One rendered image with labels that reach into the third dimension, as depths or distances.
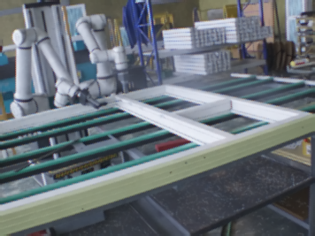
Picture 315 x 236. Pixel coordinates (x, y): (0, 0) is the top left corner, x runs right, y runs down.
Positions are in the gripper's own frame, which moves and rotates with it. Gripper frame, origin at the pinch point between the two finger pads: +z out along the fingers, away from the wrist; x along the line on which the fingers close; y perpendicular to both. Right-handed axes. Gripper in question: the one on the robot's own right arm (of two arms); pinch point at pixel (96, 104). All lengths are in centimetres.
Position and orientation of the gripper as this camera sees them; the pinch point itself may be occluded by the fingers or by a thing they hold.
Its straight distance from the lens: 244.5
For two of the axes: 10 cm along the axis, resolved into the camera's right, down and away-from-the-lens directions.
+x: -2.0, 5.3, 8.3
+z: 8.5, 5.1, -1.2
